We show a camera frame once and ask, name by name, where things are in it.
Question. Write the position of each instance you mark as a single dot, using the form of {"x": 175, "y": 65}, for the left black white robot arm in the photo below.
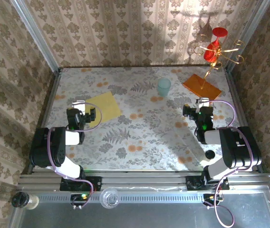
{"x": 42, "y": 152}

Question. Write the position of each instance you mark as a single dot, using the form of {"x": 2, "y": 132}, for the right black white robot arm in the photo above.
{"x": 234, "y": 152}

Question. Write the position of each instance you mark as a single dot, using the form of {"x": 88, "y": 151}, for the black round cap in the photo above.
{"x": 210, "y": 154}

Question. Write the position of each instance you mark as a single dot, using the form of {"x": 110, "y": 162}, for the pale blue plastic cup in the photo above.
{"x": 164, "y": 88}

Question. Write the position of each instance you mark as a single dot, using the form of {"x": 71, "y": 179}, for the floral patterned table cover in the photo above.
{"x": 125, "y": 156}

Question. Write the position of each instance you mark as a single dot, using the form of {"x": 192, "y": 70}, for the red wine glass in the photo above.
{"x": 209, "y": 55}

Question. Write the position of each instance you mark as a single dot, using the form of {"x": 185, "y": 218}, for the grey metal tray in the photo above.
{"x": 149, "y": 216}

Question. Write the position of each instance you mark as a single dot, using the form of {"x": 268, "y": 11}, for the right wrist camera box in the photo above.
{"x": 202, "y": 102}

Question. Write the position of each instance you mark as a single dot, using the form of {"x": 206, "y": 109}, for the aluminium side rail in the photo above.
{"x": 51, "y": 95}
{"x": 232, "y": 92}

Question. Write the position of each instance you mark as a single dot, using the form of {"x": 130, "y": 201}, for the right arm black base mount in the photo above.
{"x": 194, "y": 183}

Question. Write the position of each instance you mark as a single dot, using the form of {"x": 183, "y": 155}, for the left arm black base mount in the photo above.
{"x": 94, "y": 183}

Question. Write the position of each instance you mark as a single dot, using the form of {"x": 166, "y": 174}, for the aluminium front rail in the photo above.
{"x": 144, "y": 181}

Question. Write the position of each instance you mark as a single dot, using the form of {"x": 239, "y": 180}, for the aluminium corner post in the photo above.
{"x": 36, "y": 35}
{"x": 246, "y": 35}

